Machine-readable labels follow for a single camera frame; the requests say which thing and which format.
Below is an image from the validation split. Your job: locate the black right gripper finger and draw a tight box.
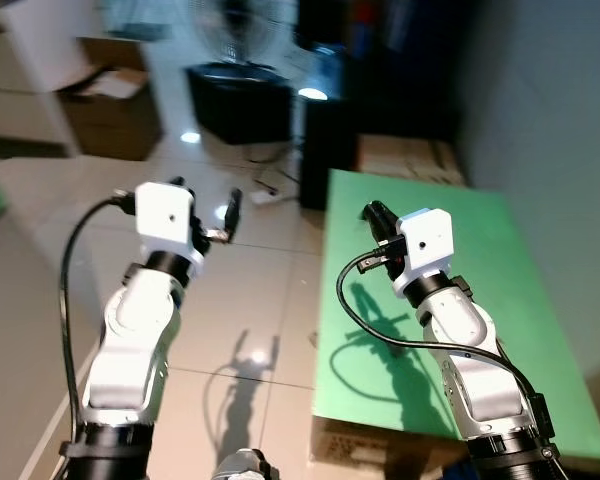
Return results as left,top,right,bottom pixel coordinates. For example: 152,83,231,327
364,200,402,242

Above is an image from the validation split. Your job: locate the white power strip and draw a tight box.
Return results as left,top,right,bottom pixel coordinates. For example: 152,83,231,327
248,185,293,208

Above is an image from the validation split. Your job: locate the tall black cabinet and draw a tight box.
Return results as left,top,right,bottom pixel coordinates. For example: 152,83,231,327
298,0,461,212

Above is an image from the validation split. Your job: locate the open brown cardboard box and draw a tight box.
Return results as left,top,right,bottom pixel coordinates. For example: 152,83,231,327
57,64,164,162

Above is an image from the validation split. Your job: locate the low black box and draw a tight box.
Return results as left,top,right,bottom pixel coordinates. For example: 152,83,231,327
184,62,297,147

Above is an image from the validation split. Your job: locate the black standing fan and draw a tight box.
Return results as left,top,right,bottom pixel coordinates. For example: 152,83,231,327
188,0,287,73

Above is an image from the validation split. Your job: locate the white cabinet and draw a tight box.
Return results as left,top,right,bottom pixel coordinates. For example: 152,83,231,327
0,0,113,158

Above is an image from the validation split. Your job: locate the cardboard box under green board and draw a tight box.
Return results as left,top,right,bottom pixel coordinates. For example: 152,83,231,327
309,414,473,480

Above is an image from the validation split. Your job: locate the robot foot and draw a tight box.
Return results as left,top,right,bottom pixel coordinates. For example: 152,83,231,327
211,448,282,480

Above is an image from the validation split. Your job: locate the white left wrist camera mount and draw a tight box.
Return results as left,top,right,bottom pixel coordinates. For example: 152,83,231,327
134,181,207,278

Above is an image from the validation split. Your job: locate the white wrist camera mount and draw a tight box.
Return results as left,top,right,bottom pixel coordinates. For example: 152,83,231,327
134,181,207,278
391,208,454,297

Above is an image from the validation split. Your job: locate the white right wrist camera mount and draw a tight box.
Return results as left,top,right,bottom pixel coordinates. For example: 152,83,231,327
391,208,454,297

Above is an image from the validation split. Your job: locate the black power cable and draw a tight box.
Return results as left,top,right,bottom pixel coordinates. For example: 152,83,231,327
242,145,303,193

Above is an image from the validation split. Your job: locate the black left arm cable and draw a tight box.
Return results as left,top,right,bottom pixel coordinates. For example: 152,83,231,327
57,192,143,446

